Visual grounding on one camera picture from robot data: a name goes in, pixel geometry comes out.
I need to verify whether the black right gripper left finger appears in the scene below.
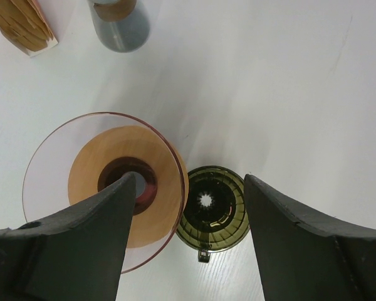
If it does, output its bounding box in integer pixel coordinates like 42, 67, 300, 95
0, 174, 135, 300

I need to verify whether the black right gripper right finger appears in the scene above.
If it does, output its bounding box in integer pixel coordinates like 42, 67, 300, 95
244, 175, 376, 300

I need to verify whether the pink glass dripper cone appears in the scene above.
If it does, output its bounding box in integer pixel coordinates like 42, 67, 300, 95
22, 112, 189, 273

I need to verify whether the olive green plastic dripper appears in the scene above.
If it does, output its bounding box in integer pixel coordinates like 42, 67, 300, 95
176, 166, 249, 263

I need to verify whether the orange coffee filter box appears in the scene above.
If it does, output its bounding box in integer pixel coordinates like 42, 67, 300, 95
0, 0, 59, 58

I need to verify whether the brown paper filter stack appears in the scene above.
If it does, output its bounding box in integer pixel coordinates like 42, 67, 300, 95
0, 0, 53, 52

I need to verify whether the wooden dripper stand ring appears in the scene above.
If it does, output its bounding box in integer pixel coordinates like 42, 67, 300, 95
67, 125, 189, 249

